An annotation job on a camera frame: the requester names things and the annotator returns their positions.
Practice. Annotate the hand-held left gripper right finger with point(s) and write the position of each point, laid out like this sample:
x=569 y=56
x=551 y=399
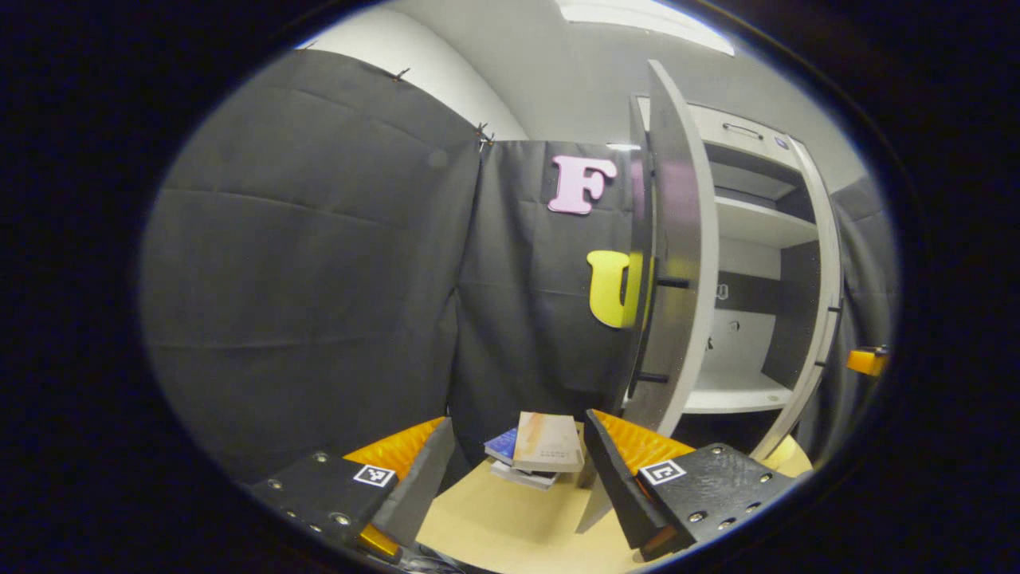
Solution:
x=629 y=494

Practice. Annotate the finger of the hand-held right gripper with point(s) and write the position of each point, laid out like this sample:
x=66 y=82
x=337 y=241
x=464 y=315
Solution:
x=867 y=362

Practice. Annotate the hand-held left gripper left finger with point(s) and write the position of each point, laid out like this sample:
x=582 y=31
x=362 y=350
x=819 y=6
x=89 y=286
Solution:
x=414 y=494

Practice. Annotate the white cabinet door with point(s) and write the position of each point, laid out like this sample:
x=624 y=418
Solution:
x=825 y=263
x=681 y=239

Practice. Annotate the white and grey cabinet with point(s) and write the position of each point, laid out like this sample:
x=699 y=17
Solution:
x=757 y=223

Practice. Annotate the beige book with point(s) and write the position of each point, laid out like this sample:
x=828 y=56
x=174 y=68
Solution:
x=548 y=442

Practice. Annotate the blue book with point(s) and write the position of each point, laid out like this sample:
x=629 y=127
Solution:
x=502 y=446

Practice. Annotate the grey book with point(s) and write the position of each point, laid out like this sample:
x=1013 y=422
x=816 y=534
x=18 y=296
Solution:
x=522 y=477

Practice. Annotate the black backdrop cloth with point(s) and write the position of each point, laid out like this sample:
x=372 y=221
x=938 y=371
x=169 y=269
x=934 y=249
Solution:
x=319 y=279

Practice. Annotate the ceiling light panel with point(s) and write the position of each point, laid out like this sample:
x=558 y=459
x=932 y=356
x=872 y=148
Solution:
x=645 y=22

